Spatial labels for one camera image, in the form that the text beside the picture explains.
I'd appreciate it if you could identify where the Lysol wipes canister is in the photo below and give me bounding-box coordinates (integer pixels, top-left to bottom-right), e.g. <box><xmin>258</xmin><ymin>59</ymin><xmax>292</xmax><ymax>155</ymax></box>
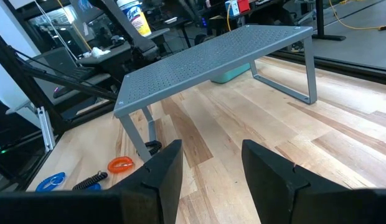
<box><xmin>116</xmin><ymin>0</ymin><xmax>153</xmax><ymax>38</ymax></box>

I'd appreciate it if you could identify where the grey laptop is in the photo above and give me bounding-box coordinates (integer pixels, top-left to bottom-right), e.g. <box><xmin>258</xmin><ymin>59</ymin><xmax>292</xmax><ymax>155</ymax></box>
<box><xmin>26</xmin><ymin>46</ymin><xmax>97</xmax><ymax>82</ymax></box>

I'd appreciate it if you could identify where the yellow extension cable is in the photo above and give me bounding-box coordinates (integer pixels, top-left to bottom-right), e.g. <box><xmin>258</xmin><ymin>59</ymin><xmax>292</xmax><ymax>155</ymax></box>
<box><xmin>328</xmin><ymin>0</ymin><xmax>386</xmax><ymax>31</ymax></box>

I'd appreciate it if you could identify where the white crumpled tissue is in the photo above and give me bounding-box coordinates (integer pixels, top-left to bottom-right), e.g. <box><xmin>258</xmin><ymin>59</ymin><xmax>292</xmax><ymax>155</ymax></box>
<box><xmin>90</xmin><ymin>46</ymin><xmax>112</xmax><ymax>59</ymax></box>

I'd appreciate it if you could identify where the grey perforated metal shelf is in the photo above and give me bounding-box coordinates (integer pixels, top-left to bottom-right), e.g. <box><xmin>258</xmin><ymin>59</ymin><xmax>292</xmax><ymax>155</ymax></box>
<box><xmin>113</xmin><ymin>24</ymin><xmax>318</xmax><ymax>163</ymax></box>

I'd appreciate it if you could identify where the small red box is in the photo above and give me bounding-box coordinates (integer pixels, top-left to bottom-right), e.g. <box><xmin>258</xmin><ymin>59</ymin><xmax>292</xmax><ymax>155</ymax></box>
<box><xmin>237</xmin><ymin>0</ymin><xmax>251</xmax><ymax>14</ymax></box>

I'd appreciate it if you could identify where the small blue box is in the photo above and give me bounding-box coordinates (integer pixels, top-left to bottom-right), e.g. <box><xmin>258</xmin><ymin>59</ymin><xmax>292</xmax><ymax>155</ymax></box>
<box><xmin>224</xmin><ymin>0</ymin><xmax>241</xmax><ymax>17</ymax></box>

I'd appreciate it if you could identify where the black desk leg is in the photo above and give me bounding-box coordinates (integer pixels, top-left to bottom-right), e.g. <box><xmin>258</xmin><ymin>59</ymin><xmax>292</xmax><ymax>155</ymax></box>
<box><xmin>311</xmin><ymin>0</ymin><xmax>347</xmax><ymax>42</ymax></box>

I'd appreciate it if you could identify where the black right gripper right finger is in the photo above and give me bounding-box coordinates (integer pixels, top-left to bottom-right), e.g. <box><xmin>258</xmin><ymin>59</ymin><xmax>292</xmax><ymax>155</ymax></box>
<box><xmin>242</xmin><ymin>139</ymin><xmax>347</xmax><ymax>224</ymax></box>

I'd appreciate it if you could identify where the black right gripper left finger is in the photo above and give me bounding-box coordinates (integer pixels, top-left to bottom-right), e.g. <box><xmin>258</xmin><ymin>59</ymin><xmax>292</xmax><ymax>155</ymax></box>
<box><xmin>108</xmin><ymin>139</ymin><xmax>184</xmax><ymax>224</ymax></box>

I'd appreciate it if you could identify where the green plastic bin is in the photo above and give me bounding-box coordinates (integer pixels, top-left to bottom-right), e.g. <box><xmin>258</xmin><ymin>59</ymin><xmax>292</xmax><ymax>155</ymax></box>
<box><xmin>210</xmin><ymin>63</ymin><xmax>252</xmax><ymax>85</ymax></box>

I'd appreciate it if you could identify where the black spiral coil keychain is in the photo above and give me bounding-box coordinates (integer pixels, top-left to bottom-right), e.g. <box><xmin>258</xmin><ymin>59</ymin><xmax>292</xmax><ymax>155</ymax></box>
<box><xmin>72</xmin><ymin>170</ymin><xmax>109</xmax><ymax>191</ymax></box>
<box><xmin>144</xmin><ymin>140</ymin><xmax>163</xmax><ymax>157</ymax></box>

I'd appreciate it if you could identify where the silver aluminium bracket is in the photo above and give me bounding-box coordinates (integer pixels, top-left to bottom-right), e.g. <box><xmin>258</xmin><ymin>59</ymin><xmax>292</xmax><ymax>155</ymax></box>
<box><xmin>36</xmin><ymin>106</ymin><xmax>56</xmax><ymax>153</ymax></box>

